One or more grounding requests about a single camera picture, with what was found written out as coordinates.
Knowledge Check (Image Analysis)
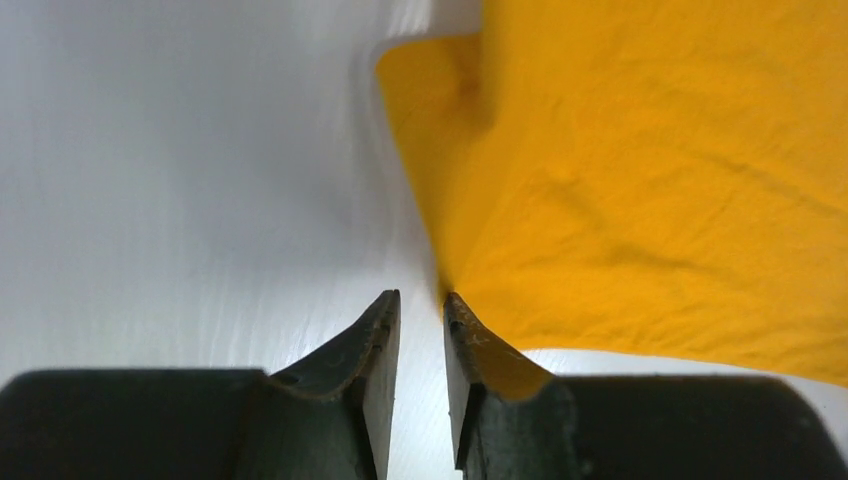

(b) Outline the yellow t shirt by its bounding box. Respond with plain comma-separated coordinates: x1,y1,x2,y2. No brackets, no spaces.
376,1,847,386

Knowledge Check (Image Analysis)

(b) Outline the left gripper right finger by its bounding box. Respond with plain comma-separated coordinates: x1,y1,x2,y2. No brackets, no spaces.
443,293,847,479

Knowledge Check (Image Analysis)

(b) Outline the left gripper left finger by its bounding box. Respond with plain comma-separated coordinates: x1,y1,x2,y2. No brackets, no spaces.
1,290,401,479

